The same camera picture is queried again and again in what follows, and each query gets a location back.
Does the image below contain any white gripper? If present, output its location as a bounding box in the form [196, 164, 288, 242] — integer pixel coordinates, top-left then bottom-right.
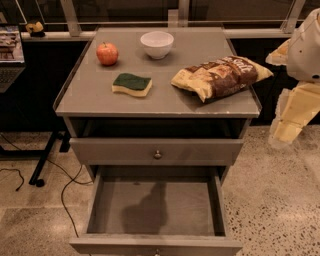
[266, 8, 320, 145]

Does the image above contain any green and yellow sponge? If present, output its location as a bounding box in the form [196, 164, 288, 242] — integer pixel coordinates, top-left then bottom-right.
[112, 73, 152, 97]

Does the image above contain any grey drawer cabinet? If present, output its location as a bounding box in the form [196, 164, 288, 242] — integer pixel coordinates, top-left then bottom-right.
[52, 26, 263, 256]

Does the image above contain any open middle drawer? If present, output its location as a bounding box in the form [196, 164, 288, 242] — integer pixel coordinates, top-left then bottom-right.
[70, 167, 242, 256]

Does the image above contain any top drawer with knob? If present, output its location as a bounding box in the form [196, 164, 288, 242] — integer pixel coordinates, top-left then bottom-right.
[70, 138, 243, 166]

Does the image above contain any brown and yellow chip bag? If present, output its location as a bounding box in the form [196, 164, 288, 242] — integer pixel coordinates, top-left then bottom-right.
[171, 56, 273, 102]

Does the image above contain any white ceramic bowl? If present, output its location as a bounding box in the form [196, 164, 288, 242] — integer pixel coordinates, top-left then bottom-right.
[140, 31, 174, 59]

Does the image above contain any red apple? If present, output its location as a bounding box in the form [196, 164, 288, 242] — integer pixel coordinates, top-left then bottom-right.
[96, 42, 119, 66]

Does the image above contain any metal window railing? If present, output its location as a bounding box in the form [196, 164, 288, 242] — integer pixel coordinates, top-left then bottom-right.
[1, 0, 320, 40]

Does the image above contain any black desk leg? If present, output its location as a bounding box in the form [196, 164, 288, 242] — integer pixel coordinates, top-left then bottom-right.
[29, 131, 70, 187]

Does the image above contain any yellow and black toy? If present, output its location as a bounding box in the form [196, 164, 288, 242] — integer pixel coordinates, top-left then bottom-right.
[25, 21, 45, 37]

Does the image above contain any open laptop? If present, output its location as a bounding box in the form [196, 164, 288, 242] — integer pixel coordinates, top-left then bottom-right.
[0, 23, 26, 93]

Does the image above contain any black floor cable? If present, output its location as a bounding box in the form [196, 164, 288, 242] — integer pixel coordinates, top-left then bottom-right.
[0, 132, 94, 239]

